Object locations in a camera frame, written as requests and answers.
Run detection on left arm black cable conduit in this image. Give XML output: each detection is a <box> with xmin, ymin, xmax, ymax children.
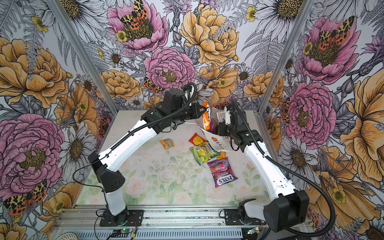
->
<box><xmin>71</xmin><ymin>82</ymin><xmax>198</xmax><ymax>193</ymax></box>

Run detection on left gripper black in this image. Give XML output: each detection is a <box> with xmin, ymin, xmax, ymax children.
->
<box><xmin>171</xmin><ymin>101</ymin><xmax>207</xmax><ymax>121</ymax></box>

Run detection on aluminium rail frame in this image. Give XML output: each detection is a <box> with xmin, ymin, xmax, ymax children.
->
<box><xmin>50</xmin><ymin>204</ymin><xmax>313</xmax><ymax>240</ymax></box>

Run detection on small orange snack packet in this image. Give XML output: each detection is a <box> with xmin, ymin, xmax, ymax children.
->
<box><xmin>217</xmin><ymin>152</ymin><xmax>227</xmax><ymax>160</ymax></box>

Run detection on purple Fox's candy bag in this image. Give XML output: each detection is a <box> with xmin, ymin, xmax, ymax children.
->
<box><xmin>208</xmin><ymin>158</ymin><xmax>238</xmax><ymax>188</ymax></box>

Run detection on purple snack packet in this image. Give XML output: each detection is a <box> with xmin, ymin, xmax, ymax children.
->
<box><xmin>209</xmin><ymin>122</ymin><xmax>218</xmax><ymax>134</ymax></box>

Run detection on small tan snack packet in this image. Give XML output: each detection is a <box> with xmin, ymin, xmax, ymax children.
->
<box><xmin>159</xmin><ymin>139</ymin><xmax>175</xmax><ymax>150</ymax></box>

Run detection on red yellow snack packet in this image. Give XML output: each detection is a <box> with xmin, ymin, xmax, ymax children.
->
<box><xmin>189</xmin><ymin>133</ymin><xmax>207</xmax><ymax>146</ymax></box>

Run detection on green yellow candy bag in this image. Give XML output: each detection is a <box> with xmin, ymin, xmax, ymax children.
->
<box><xmin>190</xmin><ymin>142</ymin><xmax>220</xmax><ymax>166</ymax></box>

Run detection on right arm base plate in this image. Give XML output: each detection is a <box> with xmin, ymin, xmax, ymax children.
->
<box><xmin>220</xmin><ymin>209</ymin><xmax>262</xmax><ymax>226</ymax></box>

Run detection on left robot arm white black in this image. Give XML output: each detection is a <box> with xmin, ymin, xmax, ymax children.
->
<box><xmin>88</xmin><ymin>83</ymin><xmax>207</xmax><ymax>226</ymax></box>

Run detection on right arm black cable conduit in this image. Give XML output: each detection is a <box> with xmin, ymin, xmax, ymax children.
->
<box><xmin>230</xmin><ymin>98</ymin><xmax>336</xmax><ymax>238</ymax></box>

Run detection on white paper bag red flower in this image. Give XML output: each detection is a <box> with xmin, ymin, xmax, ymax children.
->
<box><xmin>187</xmin><ymin>107</ymin><xmax>233</xmax><ymax>152</ymax></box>

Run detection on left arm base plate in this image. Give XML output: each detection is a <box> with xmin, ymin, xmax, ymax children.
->
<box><xmin>100</xmin><ymin>210</ymin><xmax>144</xmax><ymax>227</ymax></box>

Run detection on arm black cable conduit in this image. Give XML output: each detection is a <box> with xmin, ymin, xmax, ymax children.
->
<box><xmin>71</xmin><ymin>82</ymin><xmax>198</xmax><ymax>193</ymax></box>
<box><xmin>230</xmin><ymin>98</ymin><xmax>336</xmax><ymax>238</ymax></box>

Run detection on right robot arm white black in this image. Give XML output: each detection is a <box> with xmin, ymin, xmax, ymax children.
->
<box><xmin>218</xmin><ymin>110</ymin><xmax>309</xmax><ymax>232</ymax></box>

